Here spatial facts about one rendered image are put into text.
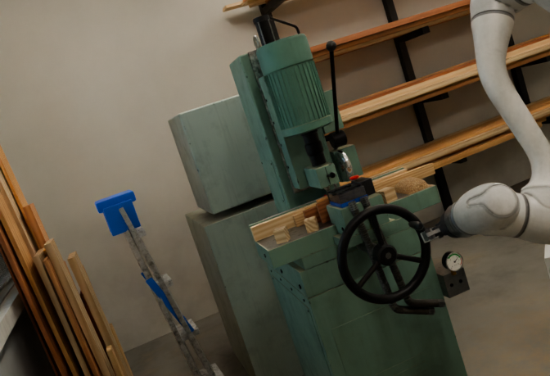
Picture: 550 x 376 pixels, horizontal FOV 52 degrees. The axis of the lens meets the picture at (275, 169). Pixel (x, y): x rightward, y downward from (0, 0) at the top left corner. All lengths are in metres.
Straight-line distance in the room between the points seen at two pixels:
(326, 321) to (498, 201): 0.79
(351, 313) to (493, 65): 0.89
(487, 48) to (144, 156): 3.00
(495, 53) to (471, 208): 0.38
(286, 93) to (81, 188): 2.48
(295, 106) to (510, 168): 3.63
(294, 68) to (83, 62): 2.49
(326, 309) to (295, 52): 0.82
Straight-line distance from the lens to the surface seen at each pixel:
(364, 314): 1.89
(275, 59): 1.84
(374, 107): 3.95
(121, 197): 2.41
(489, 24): 1.48
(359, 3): 4.67
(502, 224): 1.29
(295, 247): 1.76
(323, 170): 1.89
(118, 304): 4.20
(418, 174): 2.07
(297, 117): 1.84
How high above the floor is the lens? 1.32
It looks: 6 degrees down
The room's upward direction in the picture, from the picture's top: 18 degrees counter-clockwise
